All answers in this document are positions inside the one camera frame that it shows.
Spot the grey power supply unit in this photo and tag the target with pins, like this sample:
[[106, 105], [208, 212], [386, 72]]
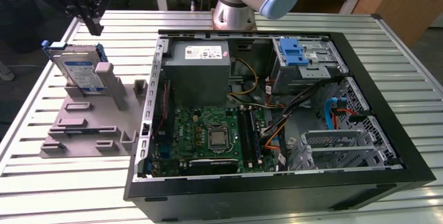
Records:
[[197, 84]]

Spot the grey parts rack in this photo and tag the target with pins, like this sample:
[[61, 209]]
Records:
[[101, 120]]

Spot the hard disk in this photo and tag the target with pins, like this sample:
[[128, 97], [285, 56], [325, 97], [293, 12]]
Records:
[[82, 71]]

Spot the blue plastic drive latch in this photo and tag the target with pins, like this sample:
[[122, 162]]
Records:
[[294, 53]]

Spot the RAM stick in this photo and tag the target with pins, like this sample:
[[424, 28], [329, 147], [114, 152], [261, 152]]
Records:
[[256, 136]]

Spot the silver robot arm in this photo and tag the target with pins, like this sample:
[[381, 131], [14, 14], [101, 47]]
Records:
[[232, 1]]

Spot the black RAM slot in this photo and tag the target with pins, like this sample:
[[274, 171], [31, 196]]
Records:
[[245, 136]]

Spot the green motherboard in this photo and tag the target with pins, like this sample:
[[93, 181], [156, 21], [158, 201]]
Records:
[[194, 120]]

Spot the silver CPU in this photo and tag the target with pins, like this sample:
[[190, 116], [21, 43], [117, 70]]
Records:
[[218, 138]]

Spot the grey metal foot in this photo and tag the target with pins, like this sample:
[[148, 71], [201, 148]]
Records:
[[6, 75]]

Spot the metal drive cage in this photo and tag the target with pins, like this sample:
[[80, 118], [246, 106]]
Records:
[[312, 73]]

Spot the black graphics card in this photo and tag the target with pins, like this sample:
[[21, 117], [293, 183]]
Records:
[[212, 165]]

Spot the black PC case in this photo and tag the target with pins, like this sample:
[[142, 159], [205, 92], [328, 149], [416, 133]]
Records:
[[242, 203]]

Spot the brown wooden cabinet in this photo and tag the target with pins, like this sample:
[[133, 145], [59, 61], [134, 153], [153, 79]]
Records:
[[409, 6]]

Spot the metal disk bay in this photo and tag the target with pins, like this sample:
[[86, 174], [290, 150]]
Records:
[[340, 148]]

